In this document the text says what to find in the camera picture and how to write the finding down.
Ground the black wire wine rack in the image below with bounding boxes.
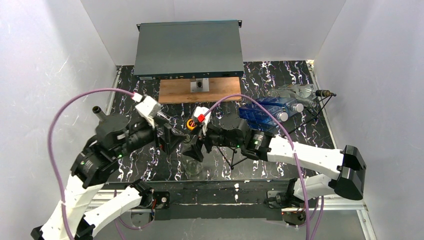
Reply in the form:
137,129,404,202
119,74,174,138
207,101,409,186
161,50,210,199
215,91,337,171

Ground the blue square bottle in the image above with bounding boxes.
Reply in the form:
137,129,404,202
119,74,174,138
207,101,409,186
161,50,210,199
238,103,289,131
255,97,304,117

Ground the dark green wine bottle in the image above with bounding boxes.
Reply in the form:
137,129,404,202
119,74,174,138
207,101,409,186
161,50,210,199
92,105,108,122

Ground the blue square bottle front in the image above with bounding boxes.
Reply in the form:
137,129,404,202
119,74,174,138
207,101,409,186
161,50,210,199
255,97,304,117

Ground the clear round glass bottle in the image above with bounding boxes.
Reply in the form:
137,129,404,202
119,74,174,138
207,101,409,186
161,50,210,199
266,84,317,108

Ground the clear square bottle black cap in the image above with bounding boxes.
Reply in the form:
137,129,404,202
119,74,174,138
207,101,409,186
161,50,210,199
292,84,333,100

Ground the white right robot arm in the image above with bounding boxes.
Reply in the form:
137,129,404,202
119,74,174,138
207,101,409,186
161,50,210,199
182,114,367,201

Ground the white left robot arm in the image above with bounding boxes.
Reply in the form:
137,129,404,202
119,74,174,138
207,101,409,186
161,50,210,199
31,113,187,240

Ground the silver wrench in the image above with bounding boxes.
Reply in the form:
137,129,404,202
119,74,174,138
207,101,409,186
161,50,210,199
155,111,185,136

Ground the orange small object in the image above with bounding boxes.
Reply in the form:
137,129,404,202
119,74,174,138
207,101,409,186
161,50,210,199
186,118,197,131

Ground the wooden board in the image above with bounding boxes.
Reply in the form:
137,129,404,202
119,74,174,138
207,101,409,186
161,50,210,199
158,77,241,104

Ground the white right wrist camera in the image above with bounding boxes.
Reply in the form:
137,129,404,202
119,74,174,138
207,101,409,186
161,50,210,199
192,106,210,136

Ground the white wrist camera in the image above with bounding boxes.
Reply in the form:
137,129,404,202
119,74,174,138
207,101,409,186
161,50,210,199
131,92,162,129
192,106,210,136

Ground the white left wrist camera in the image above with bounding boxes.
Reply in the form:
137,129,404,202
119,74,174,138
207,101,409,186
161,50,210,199
131,92,162,129

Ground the metal bracket on board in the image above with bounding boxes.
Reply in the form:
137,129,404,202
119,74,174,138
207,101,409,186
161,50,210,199
190,78,210,93

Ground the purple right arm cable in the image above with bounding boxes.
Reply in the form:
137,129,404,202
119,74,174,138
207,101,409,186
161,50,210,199
197,94,326,240

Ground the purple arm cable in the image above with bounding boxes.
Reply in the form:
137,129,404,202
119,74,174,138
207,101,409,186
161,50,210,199
46,88,143,240
197,94,326,240

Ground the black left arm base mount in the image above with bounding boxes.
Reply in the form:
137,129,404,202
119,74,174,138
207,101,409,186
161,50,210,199
144,191,171,210

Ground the grey rack-mount device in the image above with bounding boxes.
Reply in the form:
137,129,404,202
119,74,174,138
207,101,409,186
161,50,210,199
133,19,244,79

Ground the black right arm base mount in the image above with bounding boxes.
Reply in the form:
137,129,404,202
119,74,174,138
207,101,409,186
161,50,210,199
264,190,306,226

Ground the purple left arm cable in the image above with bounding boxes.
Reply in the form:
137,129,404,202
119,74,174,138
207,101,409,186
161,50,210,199
46,88,143,240

